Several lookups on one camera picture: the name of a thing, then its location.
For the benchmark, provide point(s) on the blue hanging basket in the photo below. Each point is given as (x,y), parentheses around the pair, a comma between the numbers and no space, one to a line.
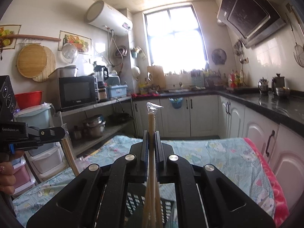
(176,103)

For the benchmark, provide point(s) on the wooden rod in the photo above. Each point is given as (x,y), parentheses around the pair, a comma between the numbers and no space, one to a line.
(35,37)

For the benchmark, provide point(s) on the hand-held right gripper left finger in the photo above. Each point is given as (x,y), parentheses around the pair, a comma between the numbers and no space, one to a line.
(144,147)

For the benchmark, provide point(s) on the small wall fan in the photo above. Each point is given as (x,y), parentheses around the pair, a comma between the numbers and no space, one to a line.
(219,56)

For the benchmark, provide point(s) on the white round plastic cover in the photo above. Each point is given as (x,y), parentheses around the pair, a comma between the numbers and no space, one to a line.
(70,53)

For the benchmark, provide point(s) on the white base cabinets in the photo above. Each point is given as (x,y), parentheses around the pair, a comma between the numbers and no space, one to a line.
(204,114)

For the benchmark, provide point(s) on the stacked steel pots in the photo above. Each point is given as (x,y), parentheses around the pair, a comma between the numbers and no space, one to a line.
(93,128)

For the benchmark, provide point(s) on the group of condiment bottles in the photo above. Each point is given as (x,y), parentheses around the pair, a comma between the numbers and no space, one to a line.
(234,79)

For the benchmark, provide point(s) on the black frying pan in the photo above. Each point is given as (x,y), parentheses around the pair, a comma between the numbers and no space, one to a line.
(118,118)

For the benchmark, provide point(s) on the round bamboo cutting boards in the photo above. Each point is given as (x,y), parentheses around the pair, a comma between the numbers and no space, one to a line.
(30,60)

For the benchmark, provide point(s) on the black range hood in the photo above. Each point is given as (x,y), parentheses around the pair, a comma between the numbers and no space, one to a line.
(247,14)

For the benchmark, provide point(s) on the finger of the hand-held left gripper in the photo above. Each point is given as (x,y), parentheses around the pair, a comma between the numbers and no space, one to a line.
(51,133)

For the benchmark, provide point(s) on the grey lidded pot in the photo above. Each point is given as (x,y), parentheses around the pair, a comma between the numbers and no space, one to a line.
(68,71)

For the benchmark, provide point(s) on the pink blanket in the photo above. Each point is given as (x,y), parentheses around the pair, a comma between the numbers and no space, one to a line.
(273,182)

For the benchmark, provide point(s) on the steel bowl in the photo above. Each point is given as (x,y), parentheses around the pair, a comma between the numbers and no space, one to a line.
(282,92)

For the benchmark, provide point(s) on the cartoon cat printed blanket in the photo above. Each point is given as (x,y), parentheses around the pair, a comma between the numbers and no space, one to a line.
(201,152)

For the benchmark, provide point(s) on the hanging kitchen utensils set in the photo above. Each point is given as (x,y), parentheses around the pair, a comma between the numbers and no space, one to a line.
(239,49)

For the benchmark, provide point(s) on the metal shelf rack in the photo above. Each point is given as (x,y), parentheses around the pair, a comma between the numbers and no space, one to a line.
(106,103)

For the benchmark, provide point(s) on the white water heater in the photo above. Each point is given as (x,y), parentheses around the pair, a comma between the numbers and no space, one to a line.
(106,19)

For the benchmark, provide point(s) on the teal knife holder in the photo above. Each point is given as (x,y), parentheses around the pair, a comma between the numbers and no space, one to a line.
(197,78)

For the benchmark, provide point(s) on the woven bamboo tray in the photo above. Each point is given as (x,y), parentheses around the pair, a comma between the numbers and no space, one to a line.
(51,64)

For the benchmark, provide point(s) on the green plastic utensil basket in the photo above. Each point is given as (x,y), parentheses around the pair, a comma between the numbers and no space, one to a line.
(169,202)

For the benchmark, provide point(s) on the small steel pot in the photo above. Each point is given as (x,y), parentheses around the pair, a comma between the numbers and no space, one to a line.
(76,133)

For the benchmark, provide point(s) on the wooden cutting board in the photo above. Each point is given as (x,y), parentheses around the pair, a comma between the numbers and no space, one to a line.
(156,76)

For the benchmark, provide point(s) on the black kitchen countertop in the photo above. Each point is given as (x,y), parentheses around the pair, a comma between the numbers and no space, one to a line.
(273,104)

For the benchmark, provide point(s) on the plastic-wrapped chopstick pair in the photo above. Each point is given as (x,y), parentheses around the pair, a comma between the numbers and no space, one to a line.
(71,161)
(151,128)

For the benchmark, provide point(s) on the large steel teapot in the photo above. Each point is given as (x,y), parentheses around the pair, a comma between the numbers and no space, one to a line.
(277,82)

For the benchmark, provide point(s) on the person's left hand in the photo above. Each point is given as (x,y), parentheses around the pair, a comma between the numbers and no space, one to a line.
(6,178)

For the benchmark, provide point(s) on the pastel plastic drawer tower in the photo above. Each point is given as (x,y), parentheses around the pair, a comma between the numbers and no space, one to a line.
(42,159)

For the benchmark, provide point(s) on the wall-mounted utensil cup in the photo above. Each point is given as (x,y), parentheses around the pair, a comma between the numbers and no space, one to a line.
(135,54)

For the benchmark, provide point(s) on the window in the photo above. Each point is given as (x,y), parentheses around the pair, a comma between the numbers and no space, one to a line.
(175,40)

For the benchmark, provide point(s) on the small steel kettle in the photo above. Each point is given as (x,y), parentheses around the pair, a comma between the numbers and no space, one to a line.
(263,86)

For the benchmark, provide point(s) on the white round hanging container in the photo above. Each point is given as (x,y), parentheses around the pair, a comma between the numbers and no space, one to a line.
(135,72)

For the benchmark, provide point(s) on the blender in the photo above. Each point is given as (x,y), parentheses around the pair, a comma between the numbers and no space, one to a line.
(99,76)

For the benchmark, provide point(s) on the black microwave oven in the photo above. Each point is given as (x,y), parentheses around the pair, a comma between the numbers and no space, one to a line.
(73,92)

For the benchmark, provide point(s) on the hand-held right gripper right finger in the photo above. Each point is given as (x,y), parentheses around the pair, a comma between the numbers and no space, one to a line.
(158,152)

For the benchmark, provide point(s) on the blue plastic crate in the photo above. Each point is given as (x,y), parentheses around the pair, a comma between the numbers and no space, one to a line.
(116,91)

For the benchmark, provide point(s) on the red cloth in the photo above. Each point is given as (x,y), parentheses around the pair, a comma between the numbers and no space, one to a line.
(144,95)

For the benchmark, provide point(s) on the red plastic basin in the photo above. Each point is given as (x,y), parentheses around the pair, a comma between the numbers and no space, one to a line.
(28,98)

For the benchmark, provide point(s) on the fruit wall poster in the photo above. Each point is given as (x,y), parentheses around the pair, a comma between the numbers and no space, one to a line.
(7,32)
(76,38)

